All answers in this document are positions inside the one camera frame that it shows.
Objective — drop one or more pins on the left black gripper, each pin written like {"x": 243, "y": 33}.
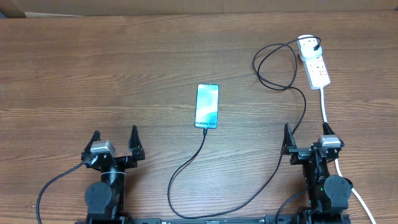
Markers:
{"x": 128, "y": 162}

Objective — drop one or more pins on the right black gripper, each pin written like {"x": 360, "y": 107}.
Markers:
{"x": 300, "y": 154}

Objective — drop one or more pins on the Samsung Galaxy smartphone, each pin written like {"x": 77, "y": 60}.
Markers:
{"x": 206, "y": 110}

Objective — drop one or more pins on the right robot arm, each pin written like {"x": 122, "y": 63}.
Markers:
{"x": 328, "y": 194}

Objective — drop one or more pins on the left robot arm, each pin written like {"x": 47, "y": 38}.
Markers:
{"x": 105, "y": 199}

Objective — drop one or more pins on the white USB charger plug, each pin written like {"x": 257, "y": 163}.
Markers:
{"x": 309, "y": 47}

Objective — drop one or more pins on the white power strip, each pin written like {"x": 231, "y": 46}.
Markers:
{"x": 316, "y": 73}

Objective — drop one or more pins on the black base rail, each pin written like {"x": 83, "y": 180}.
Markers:
{"x": 267, "y": 219}

